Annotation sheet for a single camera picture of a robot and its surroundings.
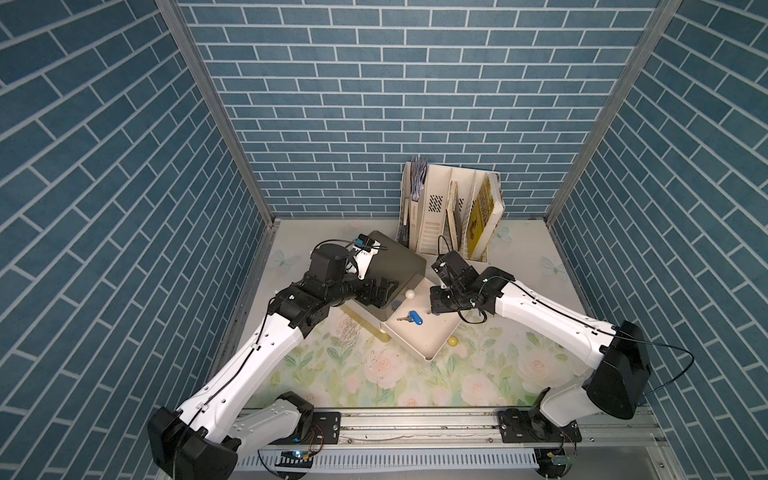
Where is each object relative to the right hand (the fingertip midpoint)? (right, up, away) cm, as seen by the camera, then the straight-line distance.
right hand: (434, 303), depth 81 cm
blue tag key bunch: (-6, -5, +4) cm, 8 cm away
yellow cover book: (+18, +26, +10) cm, 34 cm away
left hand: (-11, +8, -9) cm, 17 cm away
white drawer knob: (-7, +3, -3) cm, 8 cm away
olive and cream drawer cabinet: (-12, +11, +7) cm, 18 cm away
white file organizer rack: (+6, +28, +15) cm, 33 cm away
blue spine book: (-4, +34, +7) cm, 35 cm away
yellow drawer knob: (+5, -10, -2) cm, 11 cm away
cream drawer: (-5, -7, +3) cm, 9 cm away
